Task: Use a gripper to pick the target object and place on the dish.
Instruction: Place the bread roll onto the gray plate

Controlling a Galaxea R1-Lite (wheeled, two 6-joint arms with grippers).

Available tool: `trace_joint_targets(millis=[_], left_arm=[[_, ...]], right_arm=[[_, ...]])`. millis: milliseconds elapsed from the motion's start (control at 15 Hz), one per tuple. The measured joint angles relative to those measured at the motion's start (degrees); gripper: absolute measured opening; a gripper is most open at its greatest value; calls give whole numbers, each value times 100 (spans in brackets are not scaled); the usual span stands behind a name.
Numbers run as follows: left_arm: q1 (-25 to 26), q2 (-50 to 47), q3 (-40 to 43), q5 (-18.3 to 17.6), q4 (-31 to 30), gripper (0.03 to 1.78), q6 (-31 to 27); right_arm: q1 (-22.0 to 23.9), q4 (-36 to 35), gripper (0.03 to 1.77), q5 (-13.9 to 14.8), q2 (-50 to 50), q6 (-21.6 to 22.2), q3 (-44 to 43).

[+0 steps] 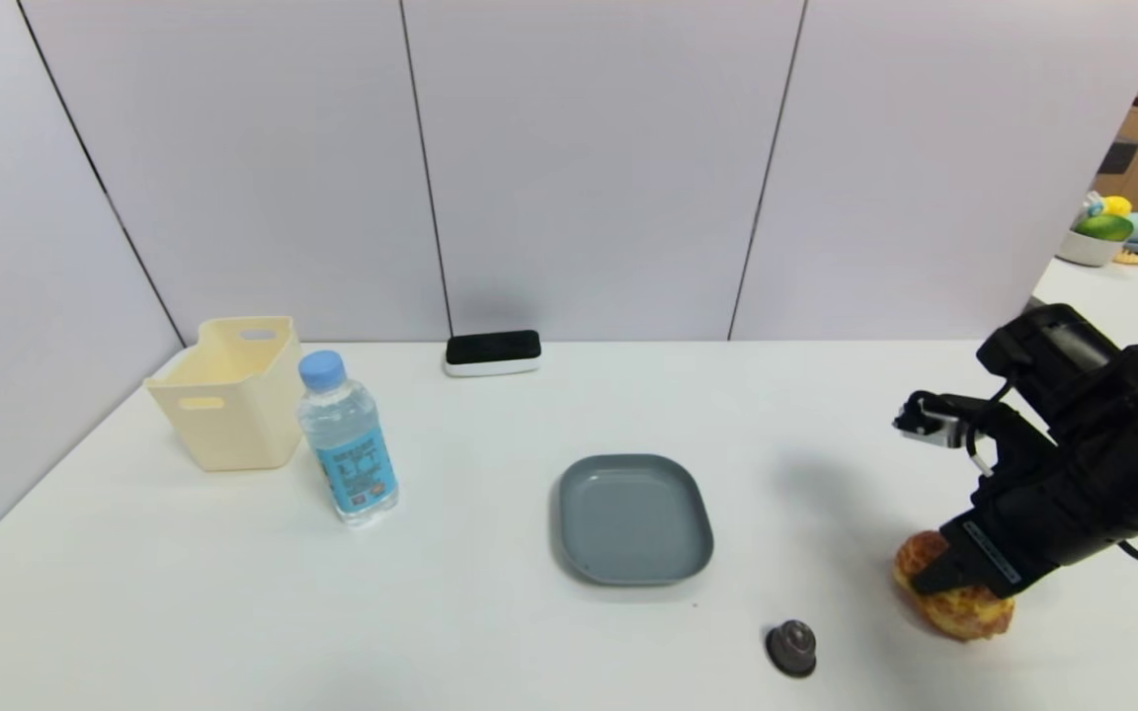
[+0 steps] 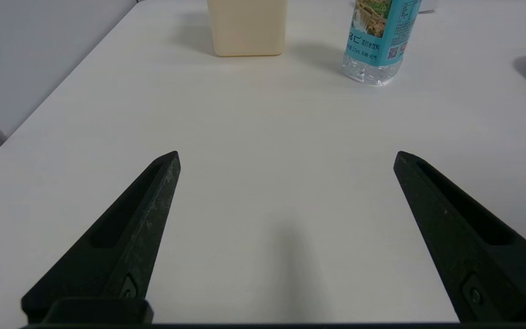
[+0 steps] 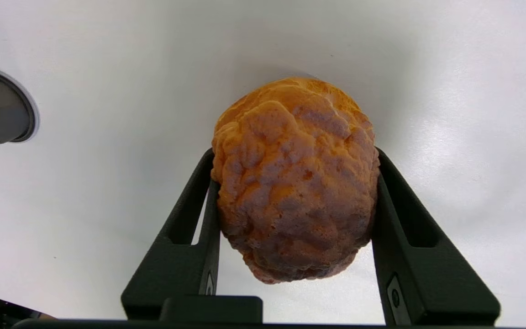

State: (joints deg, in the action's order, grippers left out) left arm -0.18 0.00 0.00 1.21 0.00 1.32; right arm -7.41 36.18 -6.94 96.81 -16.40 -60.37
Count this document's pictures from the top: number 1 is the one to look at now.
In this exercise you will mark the grey square dish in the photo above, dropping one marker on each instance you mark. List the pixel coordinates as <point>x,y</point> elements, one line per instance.
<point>633,518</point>

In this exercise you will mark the cream puff bread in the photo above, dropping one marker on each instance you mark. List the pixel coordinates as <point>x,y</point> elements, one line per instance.
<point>964,614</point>

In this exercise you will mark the yellow toy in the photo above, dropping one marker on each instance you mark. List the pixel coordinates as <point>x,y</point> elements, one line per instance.
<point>1114,206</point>

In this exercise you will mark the cream plastic storage basket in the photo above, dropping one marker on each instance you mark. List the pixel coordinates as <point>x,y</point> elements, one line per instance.
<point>231,420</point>

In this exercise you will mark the white bowl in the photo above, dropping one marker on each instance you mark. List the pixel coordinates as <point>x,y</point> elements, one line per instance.
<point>1085,250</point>

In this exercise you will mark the white side table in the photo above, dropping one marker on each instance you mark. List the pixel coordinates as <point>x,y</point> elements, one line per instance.
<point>1137,296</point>

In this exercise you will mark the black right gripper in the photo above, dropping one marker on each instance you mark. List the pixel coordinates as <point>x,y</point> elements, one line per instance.
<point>992,555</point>

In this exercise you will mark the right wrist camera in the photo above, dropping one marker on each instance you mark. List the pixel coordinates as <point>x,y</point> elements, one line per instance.
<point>930,420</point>

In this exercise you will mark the water bottle blue label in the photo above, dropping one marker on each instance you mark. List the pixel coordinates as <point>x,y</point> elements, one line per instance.
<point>352,449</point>

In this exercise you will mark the dark coffee capsule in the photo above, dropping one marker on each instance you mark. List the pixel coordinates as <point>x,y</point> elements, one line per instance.
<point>791,647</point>

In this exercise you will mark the black and white device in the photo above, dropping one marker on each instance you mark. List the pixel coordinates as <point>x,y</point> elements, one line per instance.
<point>492,349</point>

